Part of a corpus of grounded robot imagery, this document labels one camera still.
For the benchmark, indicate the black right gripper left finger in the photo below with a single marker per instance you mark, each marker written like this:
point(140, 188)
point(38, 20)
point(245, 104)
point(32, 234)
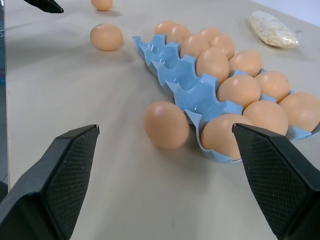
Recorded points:
point(50, 190)

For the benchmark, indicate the blue plastic egg tray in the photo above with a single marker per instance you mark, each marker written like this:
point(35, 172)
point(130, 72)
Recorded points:
point(187, 75)

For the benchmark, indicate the clear bag of white grains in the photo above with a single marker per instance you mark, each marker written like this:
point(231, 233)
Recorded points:
point(273, 30)

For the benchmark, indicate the brown egg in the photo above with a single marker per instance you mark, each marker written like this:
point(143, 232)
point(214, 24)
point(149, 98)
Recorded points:
point(246, 62)
point(218, 137)
point(273, 85)
point(162, 27)
point(165, 125)
point(266, 117)
point(102, 4)
point(106, 37)
point(223, 46)
point(302, 110)
point(193, 45)
point(212, 65)
point(238, 91)
point(208, 32)
point(178, 32)

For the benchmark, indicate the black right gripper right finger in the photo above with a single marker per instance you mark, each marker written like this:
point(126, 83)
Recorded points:
point(282, 180)

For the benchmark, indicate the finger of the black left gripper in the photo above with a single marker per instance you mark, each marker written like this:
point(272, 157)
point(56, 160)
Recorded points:
point(47, 5)

